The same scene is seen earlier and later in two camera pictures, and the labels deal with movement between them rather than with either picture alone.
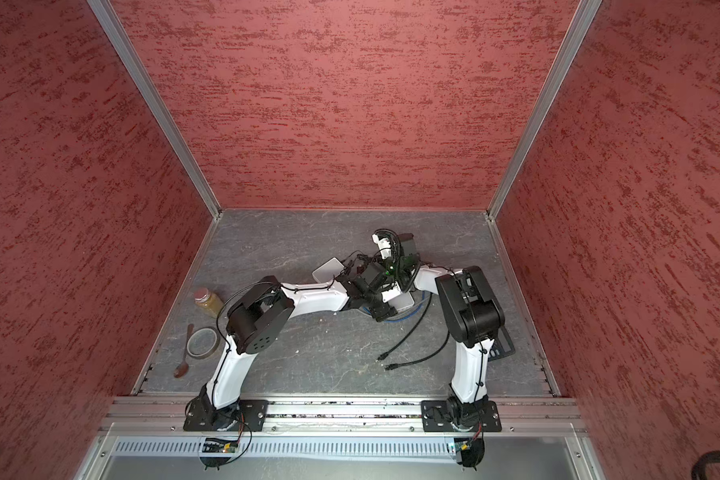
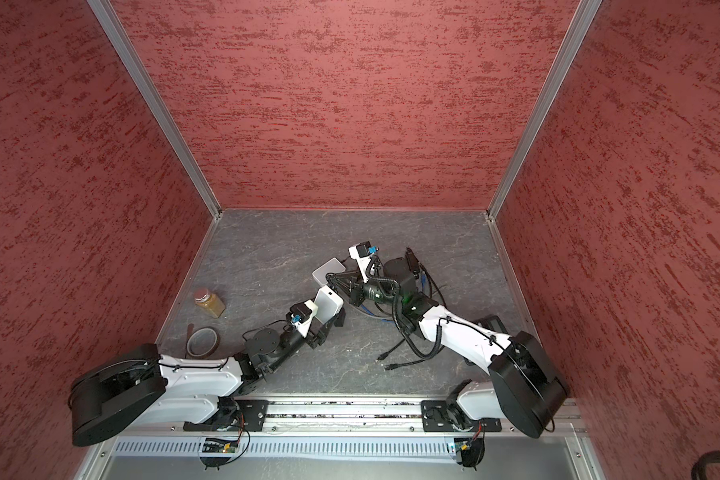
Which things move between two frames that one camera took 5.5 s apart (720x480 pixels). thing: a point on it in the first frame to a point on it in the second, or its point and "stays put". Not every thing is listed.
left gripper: x=382 y=312 to x=321 y=336
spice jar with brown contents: x=208 y=302 stays put
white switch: x=327 y=271 stays put
